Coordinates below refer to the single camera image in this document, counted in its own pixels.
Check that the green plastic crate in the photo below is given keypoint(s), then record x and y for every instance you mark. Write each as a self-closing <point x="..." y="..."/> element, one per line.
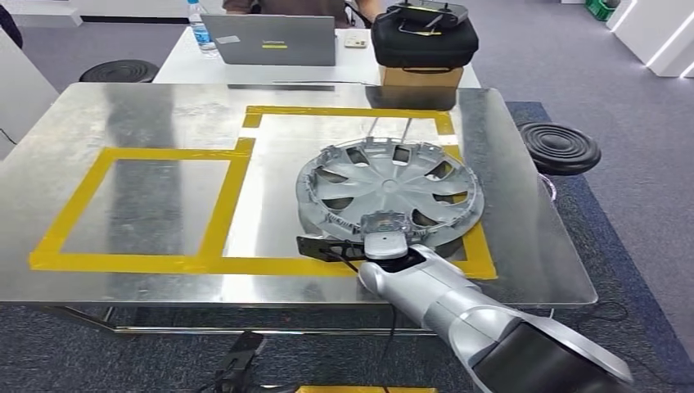
<point x="599" y="8"/>

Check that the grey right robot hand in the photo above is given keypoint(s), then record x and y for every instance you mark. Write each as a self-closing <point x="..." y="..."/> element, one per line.
<point x="387" y="222"/>

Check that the black carry case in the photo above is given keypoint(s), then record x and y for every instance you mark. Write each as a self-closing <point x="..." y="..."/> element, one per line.
<point x="423" y="46"/>

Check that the small white card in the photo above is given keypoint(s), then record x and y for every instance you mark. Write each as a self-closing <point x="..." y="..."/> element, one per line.
<point x="356" y="40"/>

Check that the grey plastic wheel cover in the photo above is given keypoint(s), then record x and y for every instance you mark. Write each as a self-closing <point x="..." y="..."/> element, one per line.
<point x="379" y="187"/>

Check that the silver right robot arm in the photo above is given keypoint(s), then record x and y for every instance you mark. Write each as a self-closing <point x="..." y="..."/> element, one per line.
<point x="450" y="298"/>

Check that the grey laptop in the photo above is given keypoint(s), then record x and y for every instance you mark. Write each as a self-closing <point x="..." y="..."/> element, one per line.
<point x="271" y="38"/>

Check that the black ribbed round stool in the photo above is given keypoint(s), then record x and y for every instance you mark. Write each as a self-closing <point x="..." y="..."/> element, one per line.
<point x="119" y="70"/>
<point x="558" y="146"/>

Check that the clear water bottle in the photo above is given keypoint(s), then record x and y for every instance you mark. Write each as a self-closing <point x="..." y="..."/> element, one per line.
<point x="201" y="32"/>

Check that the dark seat back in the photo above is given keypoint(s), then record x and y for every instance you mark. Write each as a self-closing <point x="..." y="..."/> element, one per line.
<point x="10" y="27"/>

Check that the white lit partition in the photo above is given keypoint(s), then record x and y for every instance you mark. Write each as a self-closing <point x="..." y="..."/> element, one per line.
<point x="661" y="32"/>

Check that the yellow tape on workbench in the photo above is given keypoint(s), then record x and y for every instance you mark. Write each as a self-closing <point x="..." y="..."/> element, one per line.
<point x="217" y="266"/>

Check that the steel workbench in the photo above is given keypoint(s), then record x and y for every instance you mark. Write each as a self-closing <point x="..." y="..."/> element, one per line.
<point x="135" y="119"/>

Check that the brown cardboard box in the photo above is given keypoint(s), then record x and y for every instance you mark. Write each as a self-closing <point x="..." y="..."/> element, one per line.
<point x="423" y="77"/>

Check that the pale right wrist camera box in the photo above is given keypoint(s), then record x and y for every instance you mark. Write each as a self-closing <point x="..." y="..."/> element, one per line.
<point x="385" y="247"/>

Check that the yellow floor tape square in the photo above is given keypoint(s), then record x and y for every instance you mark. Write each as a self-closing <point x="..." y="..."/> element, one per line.
<point x="368" y="389"/>

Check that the white table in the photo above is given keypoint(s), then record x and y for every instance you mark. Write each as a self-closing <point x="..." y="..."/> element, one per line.
<point x="184" y="70"/>

